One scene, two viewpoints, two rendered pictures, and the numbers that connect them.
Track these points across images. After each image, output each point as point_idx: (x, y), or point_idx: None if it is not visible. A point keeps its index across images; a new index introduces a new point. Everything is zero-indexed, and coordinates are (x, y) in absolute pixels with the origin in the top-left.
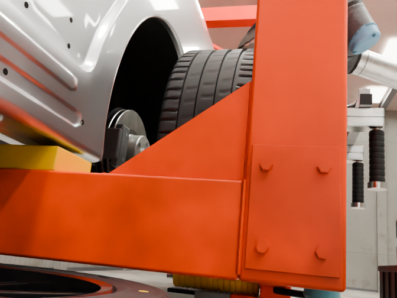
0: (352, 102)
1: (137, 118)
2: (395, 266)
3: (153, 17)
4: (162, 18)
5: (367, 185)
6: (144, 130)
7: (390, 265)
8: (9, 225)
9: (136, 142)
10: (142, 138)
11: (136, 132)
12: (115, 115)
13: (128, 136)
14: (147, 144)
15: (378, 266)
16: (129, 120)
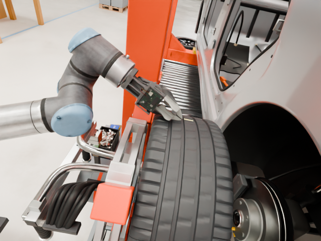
0: (82, 137)
1: (272, 207)
2: (118, 133)
3: (261, 102)
4: (273, 103)
5: (90, 159)
6: (277, 233)
7: (116, 136)
8: None
9: (240, 198)
10: (244, 203)
11: (265, 215)
12: (259, 179)
13: (239, 186)
14: (245, 215)
15: (111, 148)
16: (262, 193)
